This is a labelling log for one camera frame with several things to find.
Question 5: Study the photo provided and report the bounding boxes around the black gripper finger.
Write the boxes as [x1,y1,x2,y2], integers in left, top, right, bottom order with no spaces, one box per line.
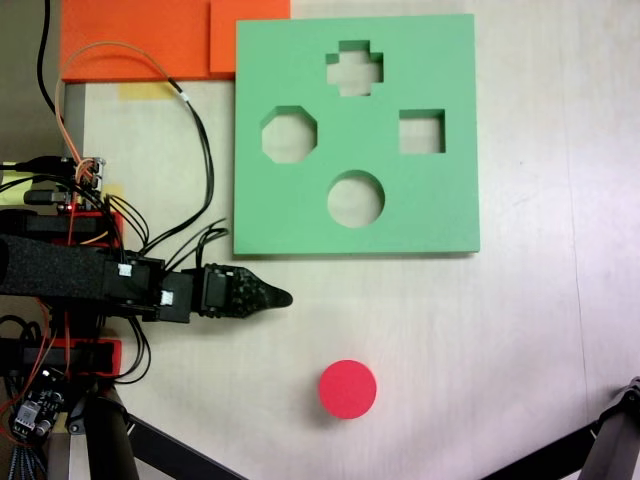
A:
[227,267,295,320]

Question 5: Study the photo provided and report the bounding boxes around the black power cable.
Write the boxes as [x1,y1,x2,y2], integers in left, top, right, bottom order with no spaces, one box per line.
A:
[36,0,60,115]

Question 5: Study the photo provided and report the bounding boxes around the orange wire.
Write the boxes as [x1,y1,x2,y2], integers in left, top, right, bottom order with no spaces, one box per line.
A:
[53,41,187,174]

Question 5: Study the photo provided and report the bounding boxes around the thick grey tripod leg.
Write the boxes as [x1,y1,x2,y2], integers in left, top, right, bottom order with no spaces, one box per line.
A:
[577,376,640,480]

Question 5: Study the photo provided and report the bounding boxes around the small voltage converter board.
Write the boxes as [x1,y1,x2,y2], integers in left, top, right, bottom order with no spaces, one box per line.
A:
[8,378,69,442]

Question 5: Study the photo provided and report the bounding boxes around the red table clamp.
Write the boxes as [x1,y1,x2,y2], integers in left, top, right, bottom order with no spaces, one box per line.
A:
[63,209,125,247]
[48,338,124,377]

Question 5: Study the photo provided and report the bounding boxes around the red cylinder block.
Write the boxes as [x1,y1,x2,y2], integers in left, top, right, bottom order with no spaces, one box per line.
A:
[318,359,379,421]

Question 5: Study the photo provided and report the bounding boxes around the large orange foam block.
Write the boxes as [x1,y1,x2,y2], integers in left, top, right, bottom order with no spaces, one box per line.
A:
[60,0,212,84]

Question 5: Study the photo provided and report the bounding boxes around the black wire pair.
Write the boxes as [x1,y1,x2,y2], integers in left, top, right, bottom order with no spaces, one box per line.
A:
[142,82,218,249]

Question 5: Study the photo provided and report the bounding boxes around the green shape sorting board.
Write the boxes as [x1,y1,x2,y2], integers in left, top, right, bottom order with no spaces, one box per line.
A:
[231,13,483,260]

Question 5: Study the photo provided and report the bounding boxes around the motor driver circuit board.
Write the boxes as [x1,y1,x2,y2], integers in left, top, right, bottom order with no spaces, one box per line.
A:
[57,155,110,214]

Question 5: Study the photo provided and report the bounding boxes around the yellow tape strip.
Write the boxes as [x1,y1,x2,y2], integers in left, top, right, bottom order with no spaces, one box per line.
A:
[117,81,175,101]

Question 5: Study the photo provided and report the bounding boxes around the black tripod brace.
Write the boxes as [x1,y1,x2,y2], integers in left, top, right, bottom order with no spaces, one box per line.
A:
[123,413,249,480]
[478,428,601,480]

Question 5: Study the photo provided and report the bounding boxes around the braided cable bundle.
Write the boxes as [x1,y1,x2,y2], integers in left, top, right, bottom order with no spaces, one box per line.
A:
[5,443,50,480]

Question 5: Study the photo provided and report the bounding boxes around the black USB cable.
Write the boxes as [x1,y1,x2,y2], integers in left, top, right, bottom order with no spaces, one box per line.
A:
[0,156,76,175]

